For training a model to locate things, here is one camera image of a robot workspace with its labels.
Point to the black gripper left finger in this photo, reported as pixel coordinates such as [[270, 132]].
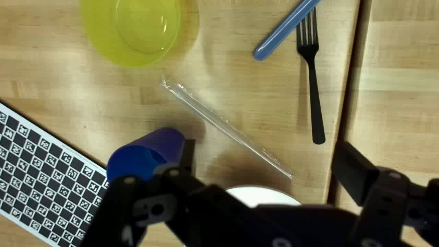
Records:
[[137, 214]]

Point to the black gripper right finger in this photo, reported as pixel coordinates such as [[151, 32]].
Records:
[[388, 201]]

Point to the black plastic fork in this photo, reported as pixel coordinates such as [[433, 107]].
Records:
[[314, 91]]

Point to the blue plastic cup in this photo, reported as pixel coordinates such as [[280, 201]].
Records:
[[141, 158]]

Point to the small checkered calibration board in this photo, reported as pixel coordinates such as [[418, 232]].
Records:
[[36, 179]]

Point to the clear plastic straw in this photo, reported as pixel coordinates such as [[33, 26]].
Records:
[[219, 122]]

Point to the white bowl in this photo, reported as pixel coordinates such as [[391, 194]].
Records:
[[261, 195]]

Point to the yellow plastic bowl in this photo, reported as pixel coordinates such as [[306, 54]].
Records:
[[137, 32]]

